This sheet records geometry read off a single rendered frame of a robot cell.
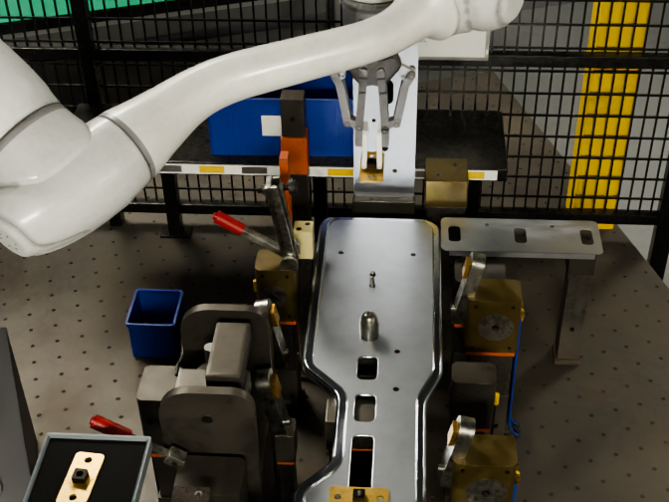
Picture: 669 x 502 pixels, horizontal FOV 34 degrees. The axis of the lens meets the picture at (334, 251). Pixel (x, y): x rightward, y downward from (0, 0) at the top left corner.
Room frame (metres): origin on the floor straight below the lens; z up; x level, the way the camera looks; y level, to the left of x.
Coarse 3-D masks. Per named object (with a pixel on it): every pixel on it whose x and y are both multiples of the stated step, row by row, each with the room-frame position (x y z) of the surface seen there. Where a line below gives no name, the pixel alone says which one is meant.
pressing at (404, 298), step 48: (336, 240) 1.60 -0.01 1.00; (384, 240) 1.59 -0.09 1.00; (432, 240) 1.59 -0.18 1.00; (336, 288) 1.46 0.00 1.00; (384, 288) 1.46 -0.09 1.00; (432, 288) 1.46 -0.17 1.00; (336, 336) 1.34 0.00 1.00; (384, 336) 1.34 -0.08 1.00; (432, 336) 1.33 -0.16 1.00; (336, 384) 1.22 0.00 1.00; (384, 384) 1.23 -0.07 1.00; (432, 384) 1.23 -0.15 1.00; (336, 432) 1.12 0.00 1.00; (384, 432) 1.13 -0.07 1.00; (336, 480) 1.04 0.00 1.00; (384, 480) 1.03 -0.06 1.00
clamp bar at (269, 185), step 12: (276, 180) 1.49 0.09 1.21; (288, 180) 1.48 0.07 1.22; (264, 192) 1.47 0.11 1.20; (276, 192) 1.46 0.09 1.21; (276, 204) 1.46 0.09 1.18; (276, 216) 1.46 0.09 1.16; (288, 216) 1.49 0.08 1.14; (276, 228) 1.46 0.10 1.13; (288, 228) 1.46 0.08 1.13; (288, 240) 1.46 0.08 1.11; (288, 252) 1.46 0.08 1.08
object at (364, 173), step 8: (368, 152) 1.50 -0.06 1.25; (376, 152) 1.50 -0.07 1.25; (360, 160) 1.48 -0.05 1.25; (368, 160) 1.46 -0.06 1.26; (376, 160) 1.46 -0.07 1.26; (360, 168) 1.45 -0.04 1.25; (368, 168) 1.45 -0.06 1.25; (376, 168) 1.45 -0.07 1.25; (360, 176) 1.43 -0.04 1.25; (368, 176) 1.44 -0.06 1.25; (376, 176) 1.43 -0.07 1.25
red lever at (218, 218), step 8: (216, 216) 1.48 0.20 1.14; (224, 216) 1.48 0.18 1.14; (224, 224) 1.48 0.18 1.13; (232, 224) 1.48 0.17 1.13; (240, 224) 1.48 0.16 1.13; (240, 232) 1.47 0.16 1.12; (248, 232) 1.48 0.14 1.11; (256, 232) 1.49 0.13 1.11; (256, 240) 1.47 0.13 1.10; (264, 240) 1.48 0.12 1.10; (272, 240) 1.48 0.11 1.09; (272, 248) 1.47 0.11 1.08
